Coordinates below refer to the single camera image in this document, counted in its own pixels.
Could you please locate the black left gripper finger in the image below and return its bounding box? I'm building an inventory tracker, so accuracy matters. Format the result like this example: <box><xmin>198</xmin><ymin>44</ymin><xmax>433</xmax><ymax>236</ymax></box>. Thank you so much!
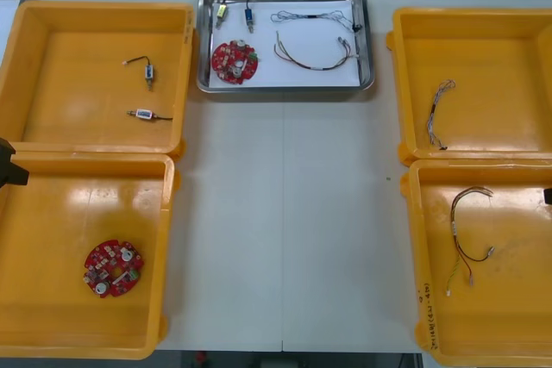
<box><xmin>8</xmin><ymin>164</ymin><xmax>30</xmax><ymax>186</ymax></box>
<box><xmin>0</xmin><ymin>137</ymin><xmax>16</xmax><ymax>188</ymax></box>

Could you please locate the round red circuit board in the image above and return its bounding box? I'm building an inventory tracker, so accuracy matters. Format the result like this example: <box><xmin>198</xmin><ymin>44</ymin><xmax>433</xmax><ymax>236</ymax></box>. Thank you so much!
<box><xmin>210</xmin><ymin>40</ymin><xmax>263</xmax><ymax>84</ymax></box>
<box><xmin>82</xmin><ymin>239</ymin><xmax>146</xmax><ymax>299</ymax></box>

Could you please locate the brass solenoid with black cable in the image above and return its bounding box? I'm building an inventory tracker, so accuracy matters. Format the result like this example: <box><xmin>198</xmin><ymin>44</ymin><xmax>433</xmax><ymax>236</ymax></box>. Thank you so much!
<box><xmin>214</xmin><ymin>0</ymin><xmax>238</xmax><ymax>29</ymax></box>

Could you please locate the red black green-yellow harness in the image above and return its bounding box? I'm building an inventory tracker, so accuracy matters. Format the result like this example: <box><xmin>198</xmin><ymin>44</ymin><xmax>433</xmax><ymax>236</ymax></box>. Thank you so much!
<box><xmin>273</xmin><ymin>30</ymin><xmax>361</xmax><ymax>72</ymax></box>
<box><xmin>446</xmin><ymin>186</ymin><xmax>496</xmax><ymax>298</ymax></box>

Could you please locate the blue label solenoid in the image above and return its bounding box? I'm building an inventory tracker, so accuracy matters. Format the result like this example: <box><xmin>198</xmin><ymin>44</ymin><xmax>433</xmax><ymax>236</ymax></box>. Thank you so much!
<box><xmin>243</xmin><ymin>0</ymin><xmax>267</xmax><ymax>35</ymax></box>
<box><xmin>122</xmin><ymin>55</ymin><xmax>156</xmax><ymax>92</ymax></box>

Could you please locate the blue-white twisted wire harness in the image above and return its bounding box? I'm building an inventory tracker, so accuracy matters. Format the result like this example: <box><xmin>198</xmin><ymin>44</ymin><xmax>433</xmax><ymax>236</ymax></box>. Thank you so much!
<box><xmin>270</xmin><ymin>9</ymin><xmax>362</xmax><ymax>33</ymax></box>
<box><xmin>425</xmin><ymin>78</ymin><xmax>457</xmax><ymax>153</ymax></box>

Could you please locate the yellow-orange plastic bin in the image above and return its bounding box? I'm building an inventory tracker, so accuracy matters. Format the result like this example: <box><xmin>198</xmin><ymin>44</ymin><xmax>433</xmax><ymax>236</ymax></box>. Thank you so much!
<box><xmin>399</xmin><ymin>159</ymin><xmax>552</xmax><ymax>368</ymax></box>
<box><xmin>386</xmin><ymin>6</ymin><xmax>552</xmax><ymax>166</ymax></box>
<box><xmin>0</xmin><ymin>151</ymin><xmax>182</xmax><ymax>361</ymax></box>
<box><xmin>0</xmin><ymin>0</ymin><xmax>199</xmax><ymax>162</ymax></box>

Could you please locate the white paper sheet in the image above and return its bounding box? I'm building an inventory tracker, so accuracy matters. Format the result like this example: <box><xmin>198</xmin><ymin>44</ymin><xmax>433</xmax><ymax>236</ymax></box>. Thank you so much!
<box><xmin>0</xmin><ymin>0</ymin><xmax>21</xmax><ymax>63</ymax></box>
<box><xmin>209</xmin><ymin>0</ymin><xmax>362</xmax><ymax>88</ymax></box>

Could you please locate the white label solenoid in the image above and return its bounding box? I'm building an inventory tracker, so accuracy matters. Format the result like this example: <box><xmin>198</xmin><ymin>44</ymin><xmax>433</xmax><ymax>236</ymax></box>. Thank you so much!
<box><xmin>126</xmin><ymin>108</ymin><xmax>173</xmax><ymax>122</ymax></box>

